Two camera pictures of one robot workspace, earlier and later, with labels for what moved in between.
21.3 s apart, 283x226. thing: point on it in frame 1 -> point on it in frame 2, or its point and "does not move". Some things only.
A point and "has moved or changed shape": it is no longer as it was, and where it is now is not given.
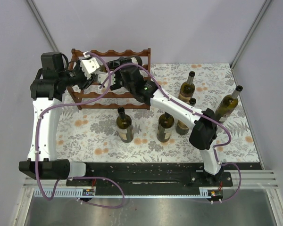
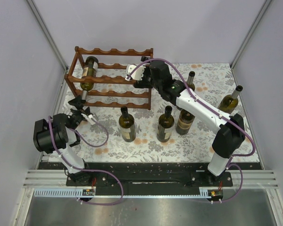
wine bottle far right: (228, 105) does not move
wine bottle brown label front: (182, 128) does not move
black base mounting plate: (149, 179) does not move
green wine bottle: (112, 64) has moved or changed shape
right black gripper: (117, 85) -> (143, 84)
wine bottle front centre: (166, 122) does not move
